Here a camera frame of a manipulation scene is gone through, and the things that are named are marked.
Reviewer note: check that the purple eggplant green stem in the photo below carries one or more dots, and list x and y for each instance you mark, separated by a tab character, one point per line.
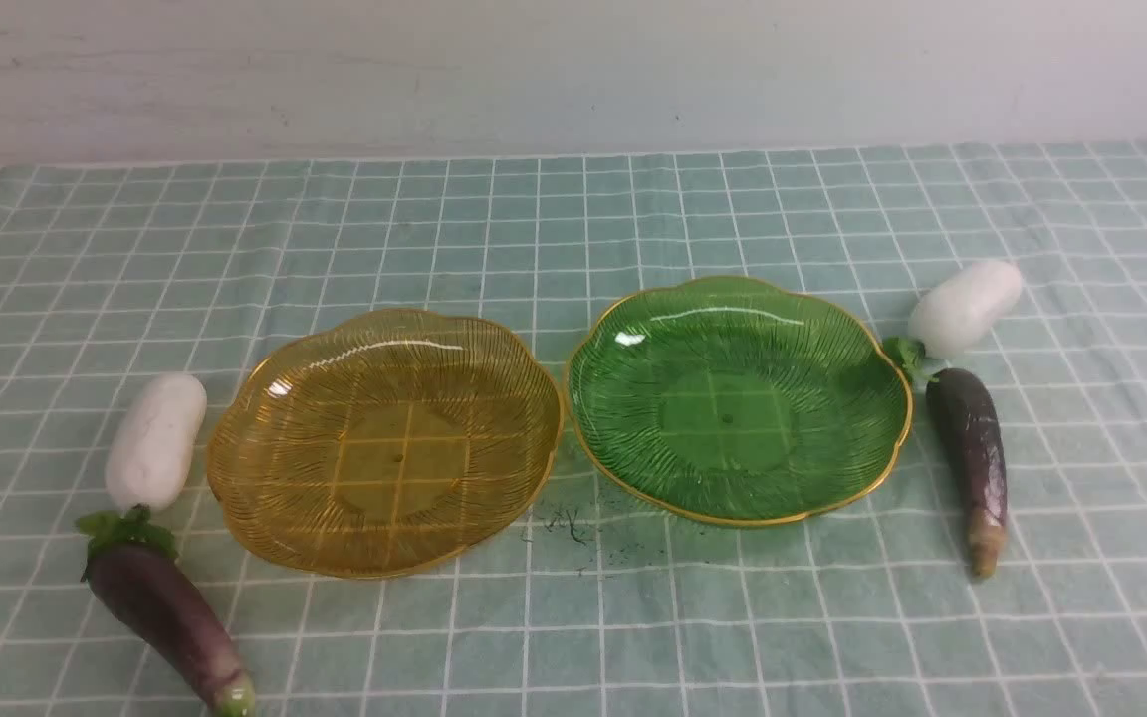
147	591

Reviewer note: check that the purple eggplant brown stem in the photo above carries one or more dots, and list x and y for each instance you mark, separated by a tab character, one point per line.
964	415

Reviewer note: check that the white radish with leaves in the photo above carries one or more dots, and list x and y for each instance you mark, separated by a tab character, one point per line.
148	465

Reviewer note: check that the amber plastic plate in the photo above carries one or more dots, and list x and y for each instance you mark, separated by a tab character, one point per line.
385	446

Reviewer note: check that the green plastic plate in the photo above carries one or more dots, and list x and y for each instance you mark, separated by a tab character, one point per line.
729	401

